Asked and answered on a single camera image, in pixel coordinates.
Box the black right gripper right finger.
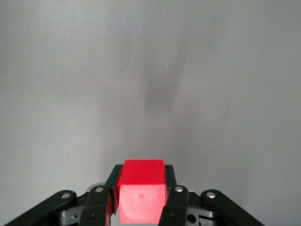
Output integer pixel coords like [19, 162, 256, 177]
[159, 164, 265, 226]

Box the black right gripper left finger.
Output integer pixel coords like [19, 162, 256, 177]
[4, 164, 123, 226]

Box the small red cube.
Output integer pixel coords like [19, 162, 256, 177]
[106, 159, 168, 224]

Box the dark grey table mat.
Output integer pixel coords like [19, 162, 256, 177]
[0, 0, 301, 226]

